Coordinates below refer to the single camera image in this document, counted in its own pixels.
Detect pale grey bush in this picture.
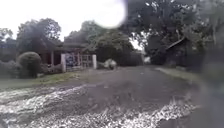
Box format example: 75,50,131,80
103,58,119,71

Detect dark trees behind house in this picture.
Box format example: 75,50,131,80
0,18,145,68

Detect dark gravel road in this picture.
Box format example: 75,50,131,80
0,64,224,128

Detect gate with white posts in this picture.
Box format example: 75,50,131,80
60,53,98,73

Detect low house with porch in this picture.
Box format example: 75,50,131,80
33,39,98,73

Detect grass verge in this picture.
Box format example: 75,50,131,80
154,66,205,83

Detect row of tall trees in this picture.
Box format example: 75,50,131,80
122,0,224,68

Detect dark shed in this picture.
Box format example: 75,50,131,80
164,35,205,70

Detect grass patch with bare soil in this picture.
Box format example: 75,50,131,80
0,70,85,91

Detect round bush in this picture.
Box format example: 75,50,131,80
16,51,43,79

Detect low bushes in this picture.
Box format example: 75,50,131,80
0,59,64,80

